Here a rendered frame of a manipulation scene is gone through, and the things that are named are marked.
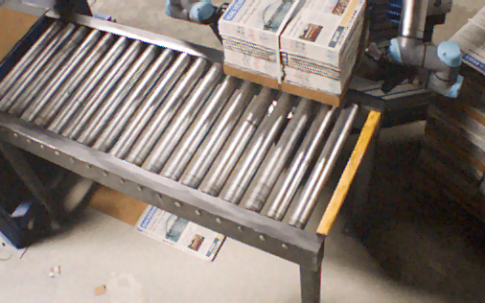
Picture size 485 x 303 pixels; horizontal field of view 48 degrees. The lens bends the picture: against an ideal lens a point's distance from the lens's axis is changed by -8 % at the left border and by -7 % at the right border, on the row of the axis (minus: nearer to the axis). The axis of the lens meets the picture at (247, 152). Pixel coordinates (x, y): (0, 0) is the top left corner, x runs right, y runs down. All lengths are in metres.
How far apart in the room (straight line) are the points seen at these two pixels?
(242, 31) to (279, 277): 1.07
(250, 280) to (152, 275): 0.41
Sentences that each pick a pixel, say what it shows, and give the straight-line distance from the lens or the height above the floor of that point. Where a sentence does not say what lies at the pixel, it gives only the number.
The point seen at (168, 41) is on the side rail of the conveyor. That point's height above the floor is 0.80.
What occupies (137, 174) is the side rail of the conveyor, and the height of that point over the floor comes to 0.80.
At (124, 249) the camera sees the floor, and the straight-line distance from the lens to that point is 2.50.
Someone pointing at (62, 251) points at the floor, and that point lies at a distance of 2.59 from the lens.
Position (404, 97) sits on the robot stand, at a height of 0.22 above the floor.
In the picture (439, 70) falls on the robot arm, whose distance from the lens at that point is 1.75.
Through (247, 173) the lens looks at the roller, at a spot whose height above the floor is 0.80.
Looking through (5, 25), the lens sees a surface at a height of 0.80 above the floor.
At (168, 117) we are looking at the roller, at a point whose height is 0.79.
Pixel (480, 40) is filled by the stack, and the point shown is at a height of 0.83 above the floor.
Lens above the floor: 2.14
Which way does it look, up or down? 55 degrees down
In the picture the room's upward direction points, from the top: 10 degrees counter-clockwise
